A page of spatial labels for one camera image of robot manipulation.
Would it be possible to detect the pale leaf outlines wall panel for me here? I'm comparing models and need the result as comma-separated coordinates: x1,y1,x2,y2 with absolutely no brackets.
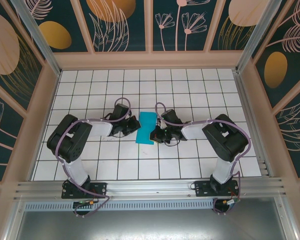
272,82,300,178

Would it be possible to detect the grey metal base sheet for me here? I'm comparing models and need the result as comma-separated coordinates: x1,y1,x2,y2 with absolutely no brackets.
14,209,288,240

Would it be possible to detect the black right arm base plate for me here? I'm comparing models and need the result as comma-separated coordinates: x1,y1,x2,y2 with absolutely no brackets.
194,179,241,198

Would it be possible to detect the aluminium corner post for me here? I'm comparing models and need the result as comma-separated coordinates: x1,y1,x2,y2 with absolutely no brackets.
9,0,63,77
234,0,288,74

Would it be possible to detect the single flower wall panel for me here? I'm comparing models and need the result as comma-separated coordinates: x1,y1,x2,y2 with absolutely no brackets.
0,86,26,182

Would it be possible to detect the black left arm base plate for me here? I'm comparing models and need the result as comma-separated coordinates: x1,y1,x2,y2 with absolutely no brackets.
61,181,108,200

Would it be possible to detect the gold disc and leaves panel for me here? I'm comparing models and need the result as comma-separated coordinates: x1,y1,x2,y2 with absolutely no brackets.
78,0,151,53

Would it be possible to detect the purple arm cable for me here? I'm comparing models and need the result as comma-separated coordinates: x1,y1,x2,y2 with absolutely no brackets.
154,101,253,216
53,96,132,219

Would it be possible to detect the slotted grey cable tray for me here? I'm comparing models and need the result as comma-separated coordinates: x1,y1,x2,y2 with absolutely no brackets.
23,201,216,211

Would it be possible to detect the long aluminium base rail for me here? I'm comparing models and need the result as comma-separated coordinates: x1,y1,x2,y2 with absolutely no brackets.
13,176,289,201

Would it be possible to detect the large pale disc wall panel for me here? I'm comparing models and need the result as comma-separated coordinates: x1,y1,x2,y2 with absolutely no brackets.
0,0,45,113

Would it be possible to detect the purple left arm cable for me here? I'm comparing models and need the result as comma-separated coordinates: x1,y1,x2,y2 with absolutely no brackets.
53,96,132,219

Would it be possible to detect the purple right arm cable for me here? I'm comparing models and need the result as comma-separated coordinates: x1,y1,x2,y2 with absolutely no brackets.
154,101,253,216

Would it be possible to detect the aluminium lower frame rail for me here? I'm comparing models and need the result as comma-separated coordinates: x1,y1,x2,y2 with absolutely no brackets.
3,199,26,240
274,197,300,240

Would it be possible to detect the gold oval and feather panel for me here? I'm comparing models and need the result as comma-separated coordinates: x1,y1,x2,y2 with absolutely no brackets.
251,0,300,108

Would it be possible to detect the blue paper sheet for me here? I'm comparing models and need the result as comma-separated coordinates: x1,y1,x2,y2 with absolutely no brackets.
134,111,158,145

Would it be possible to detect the pink flowers wall panel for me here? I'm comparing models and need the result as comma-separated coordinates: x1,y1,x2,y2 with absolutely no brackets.
151,0,211,53

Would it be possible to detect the gold oval wall panel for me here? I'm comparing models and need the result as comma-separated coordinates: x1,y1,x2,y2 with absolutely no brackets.
16,0,95,55

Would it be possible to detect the pale disc gold lines panel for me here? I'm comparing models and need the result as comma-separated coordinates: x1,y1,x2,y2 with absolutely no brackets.
208,0,265,52

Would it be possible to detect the aluminium side rail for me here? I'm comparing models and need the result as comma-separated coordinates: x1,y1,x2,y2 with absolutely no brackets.
232,69,276,179

